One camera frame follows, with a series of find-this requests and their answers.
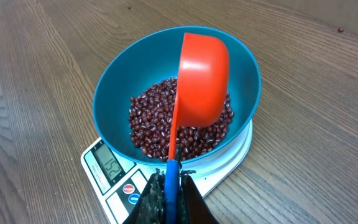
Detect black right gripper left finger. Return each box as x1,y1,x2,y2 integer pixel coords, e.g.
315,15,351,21
123,168,165,224

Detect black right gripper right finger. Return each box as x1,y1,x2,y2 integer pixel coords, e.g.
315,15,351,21
175,145,219,224

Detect orange scoop with blue handle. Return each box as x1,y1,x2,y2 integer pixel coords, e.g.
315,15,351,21
164,32,229,224

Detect white digital kitchen scale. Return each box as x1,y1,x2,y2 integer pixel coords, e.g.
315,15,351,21
81,122,253,223

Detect red beans in bowl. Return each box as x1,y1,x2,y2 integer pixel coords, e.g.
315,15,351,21
128,77,234,161

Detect blue metal bowl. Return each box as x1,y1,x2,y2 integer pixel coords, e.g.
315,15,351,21
93,26,262,167

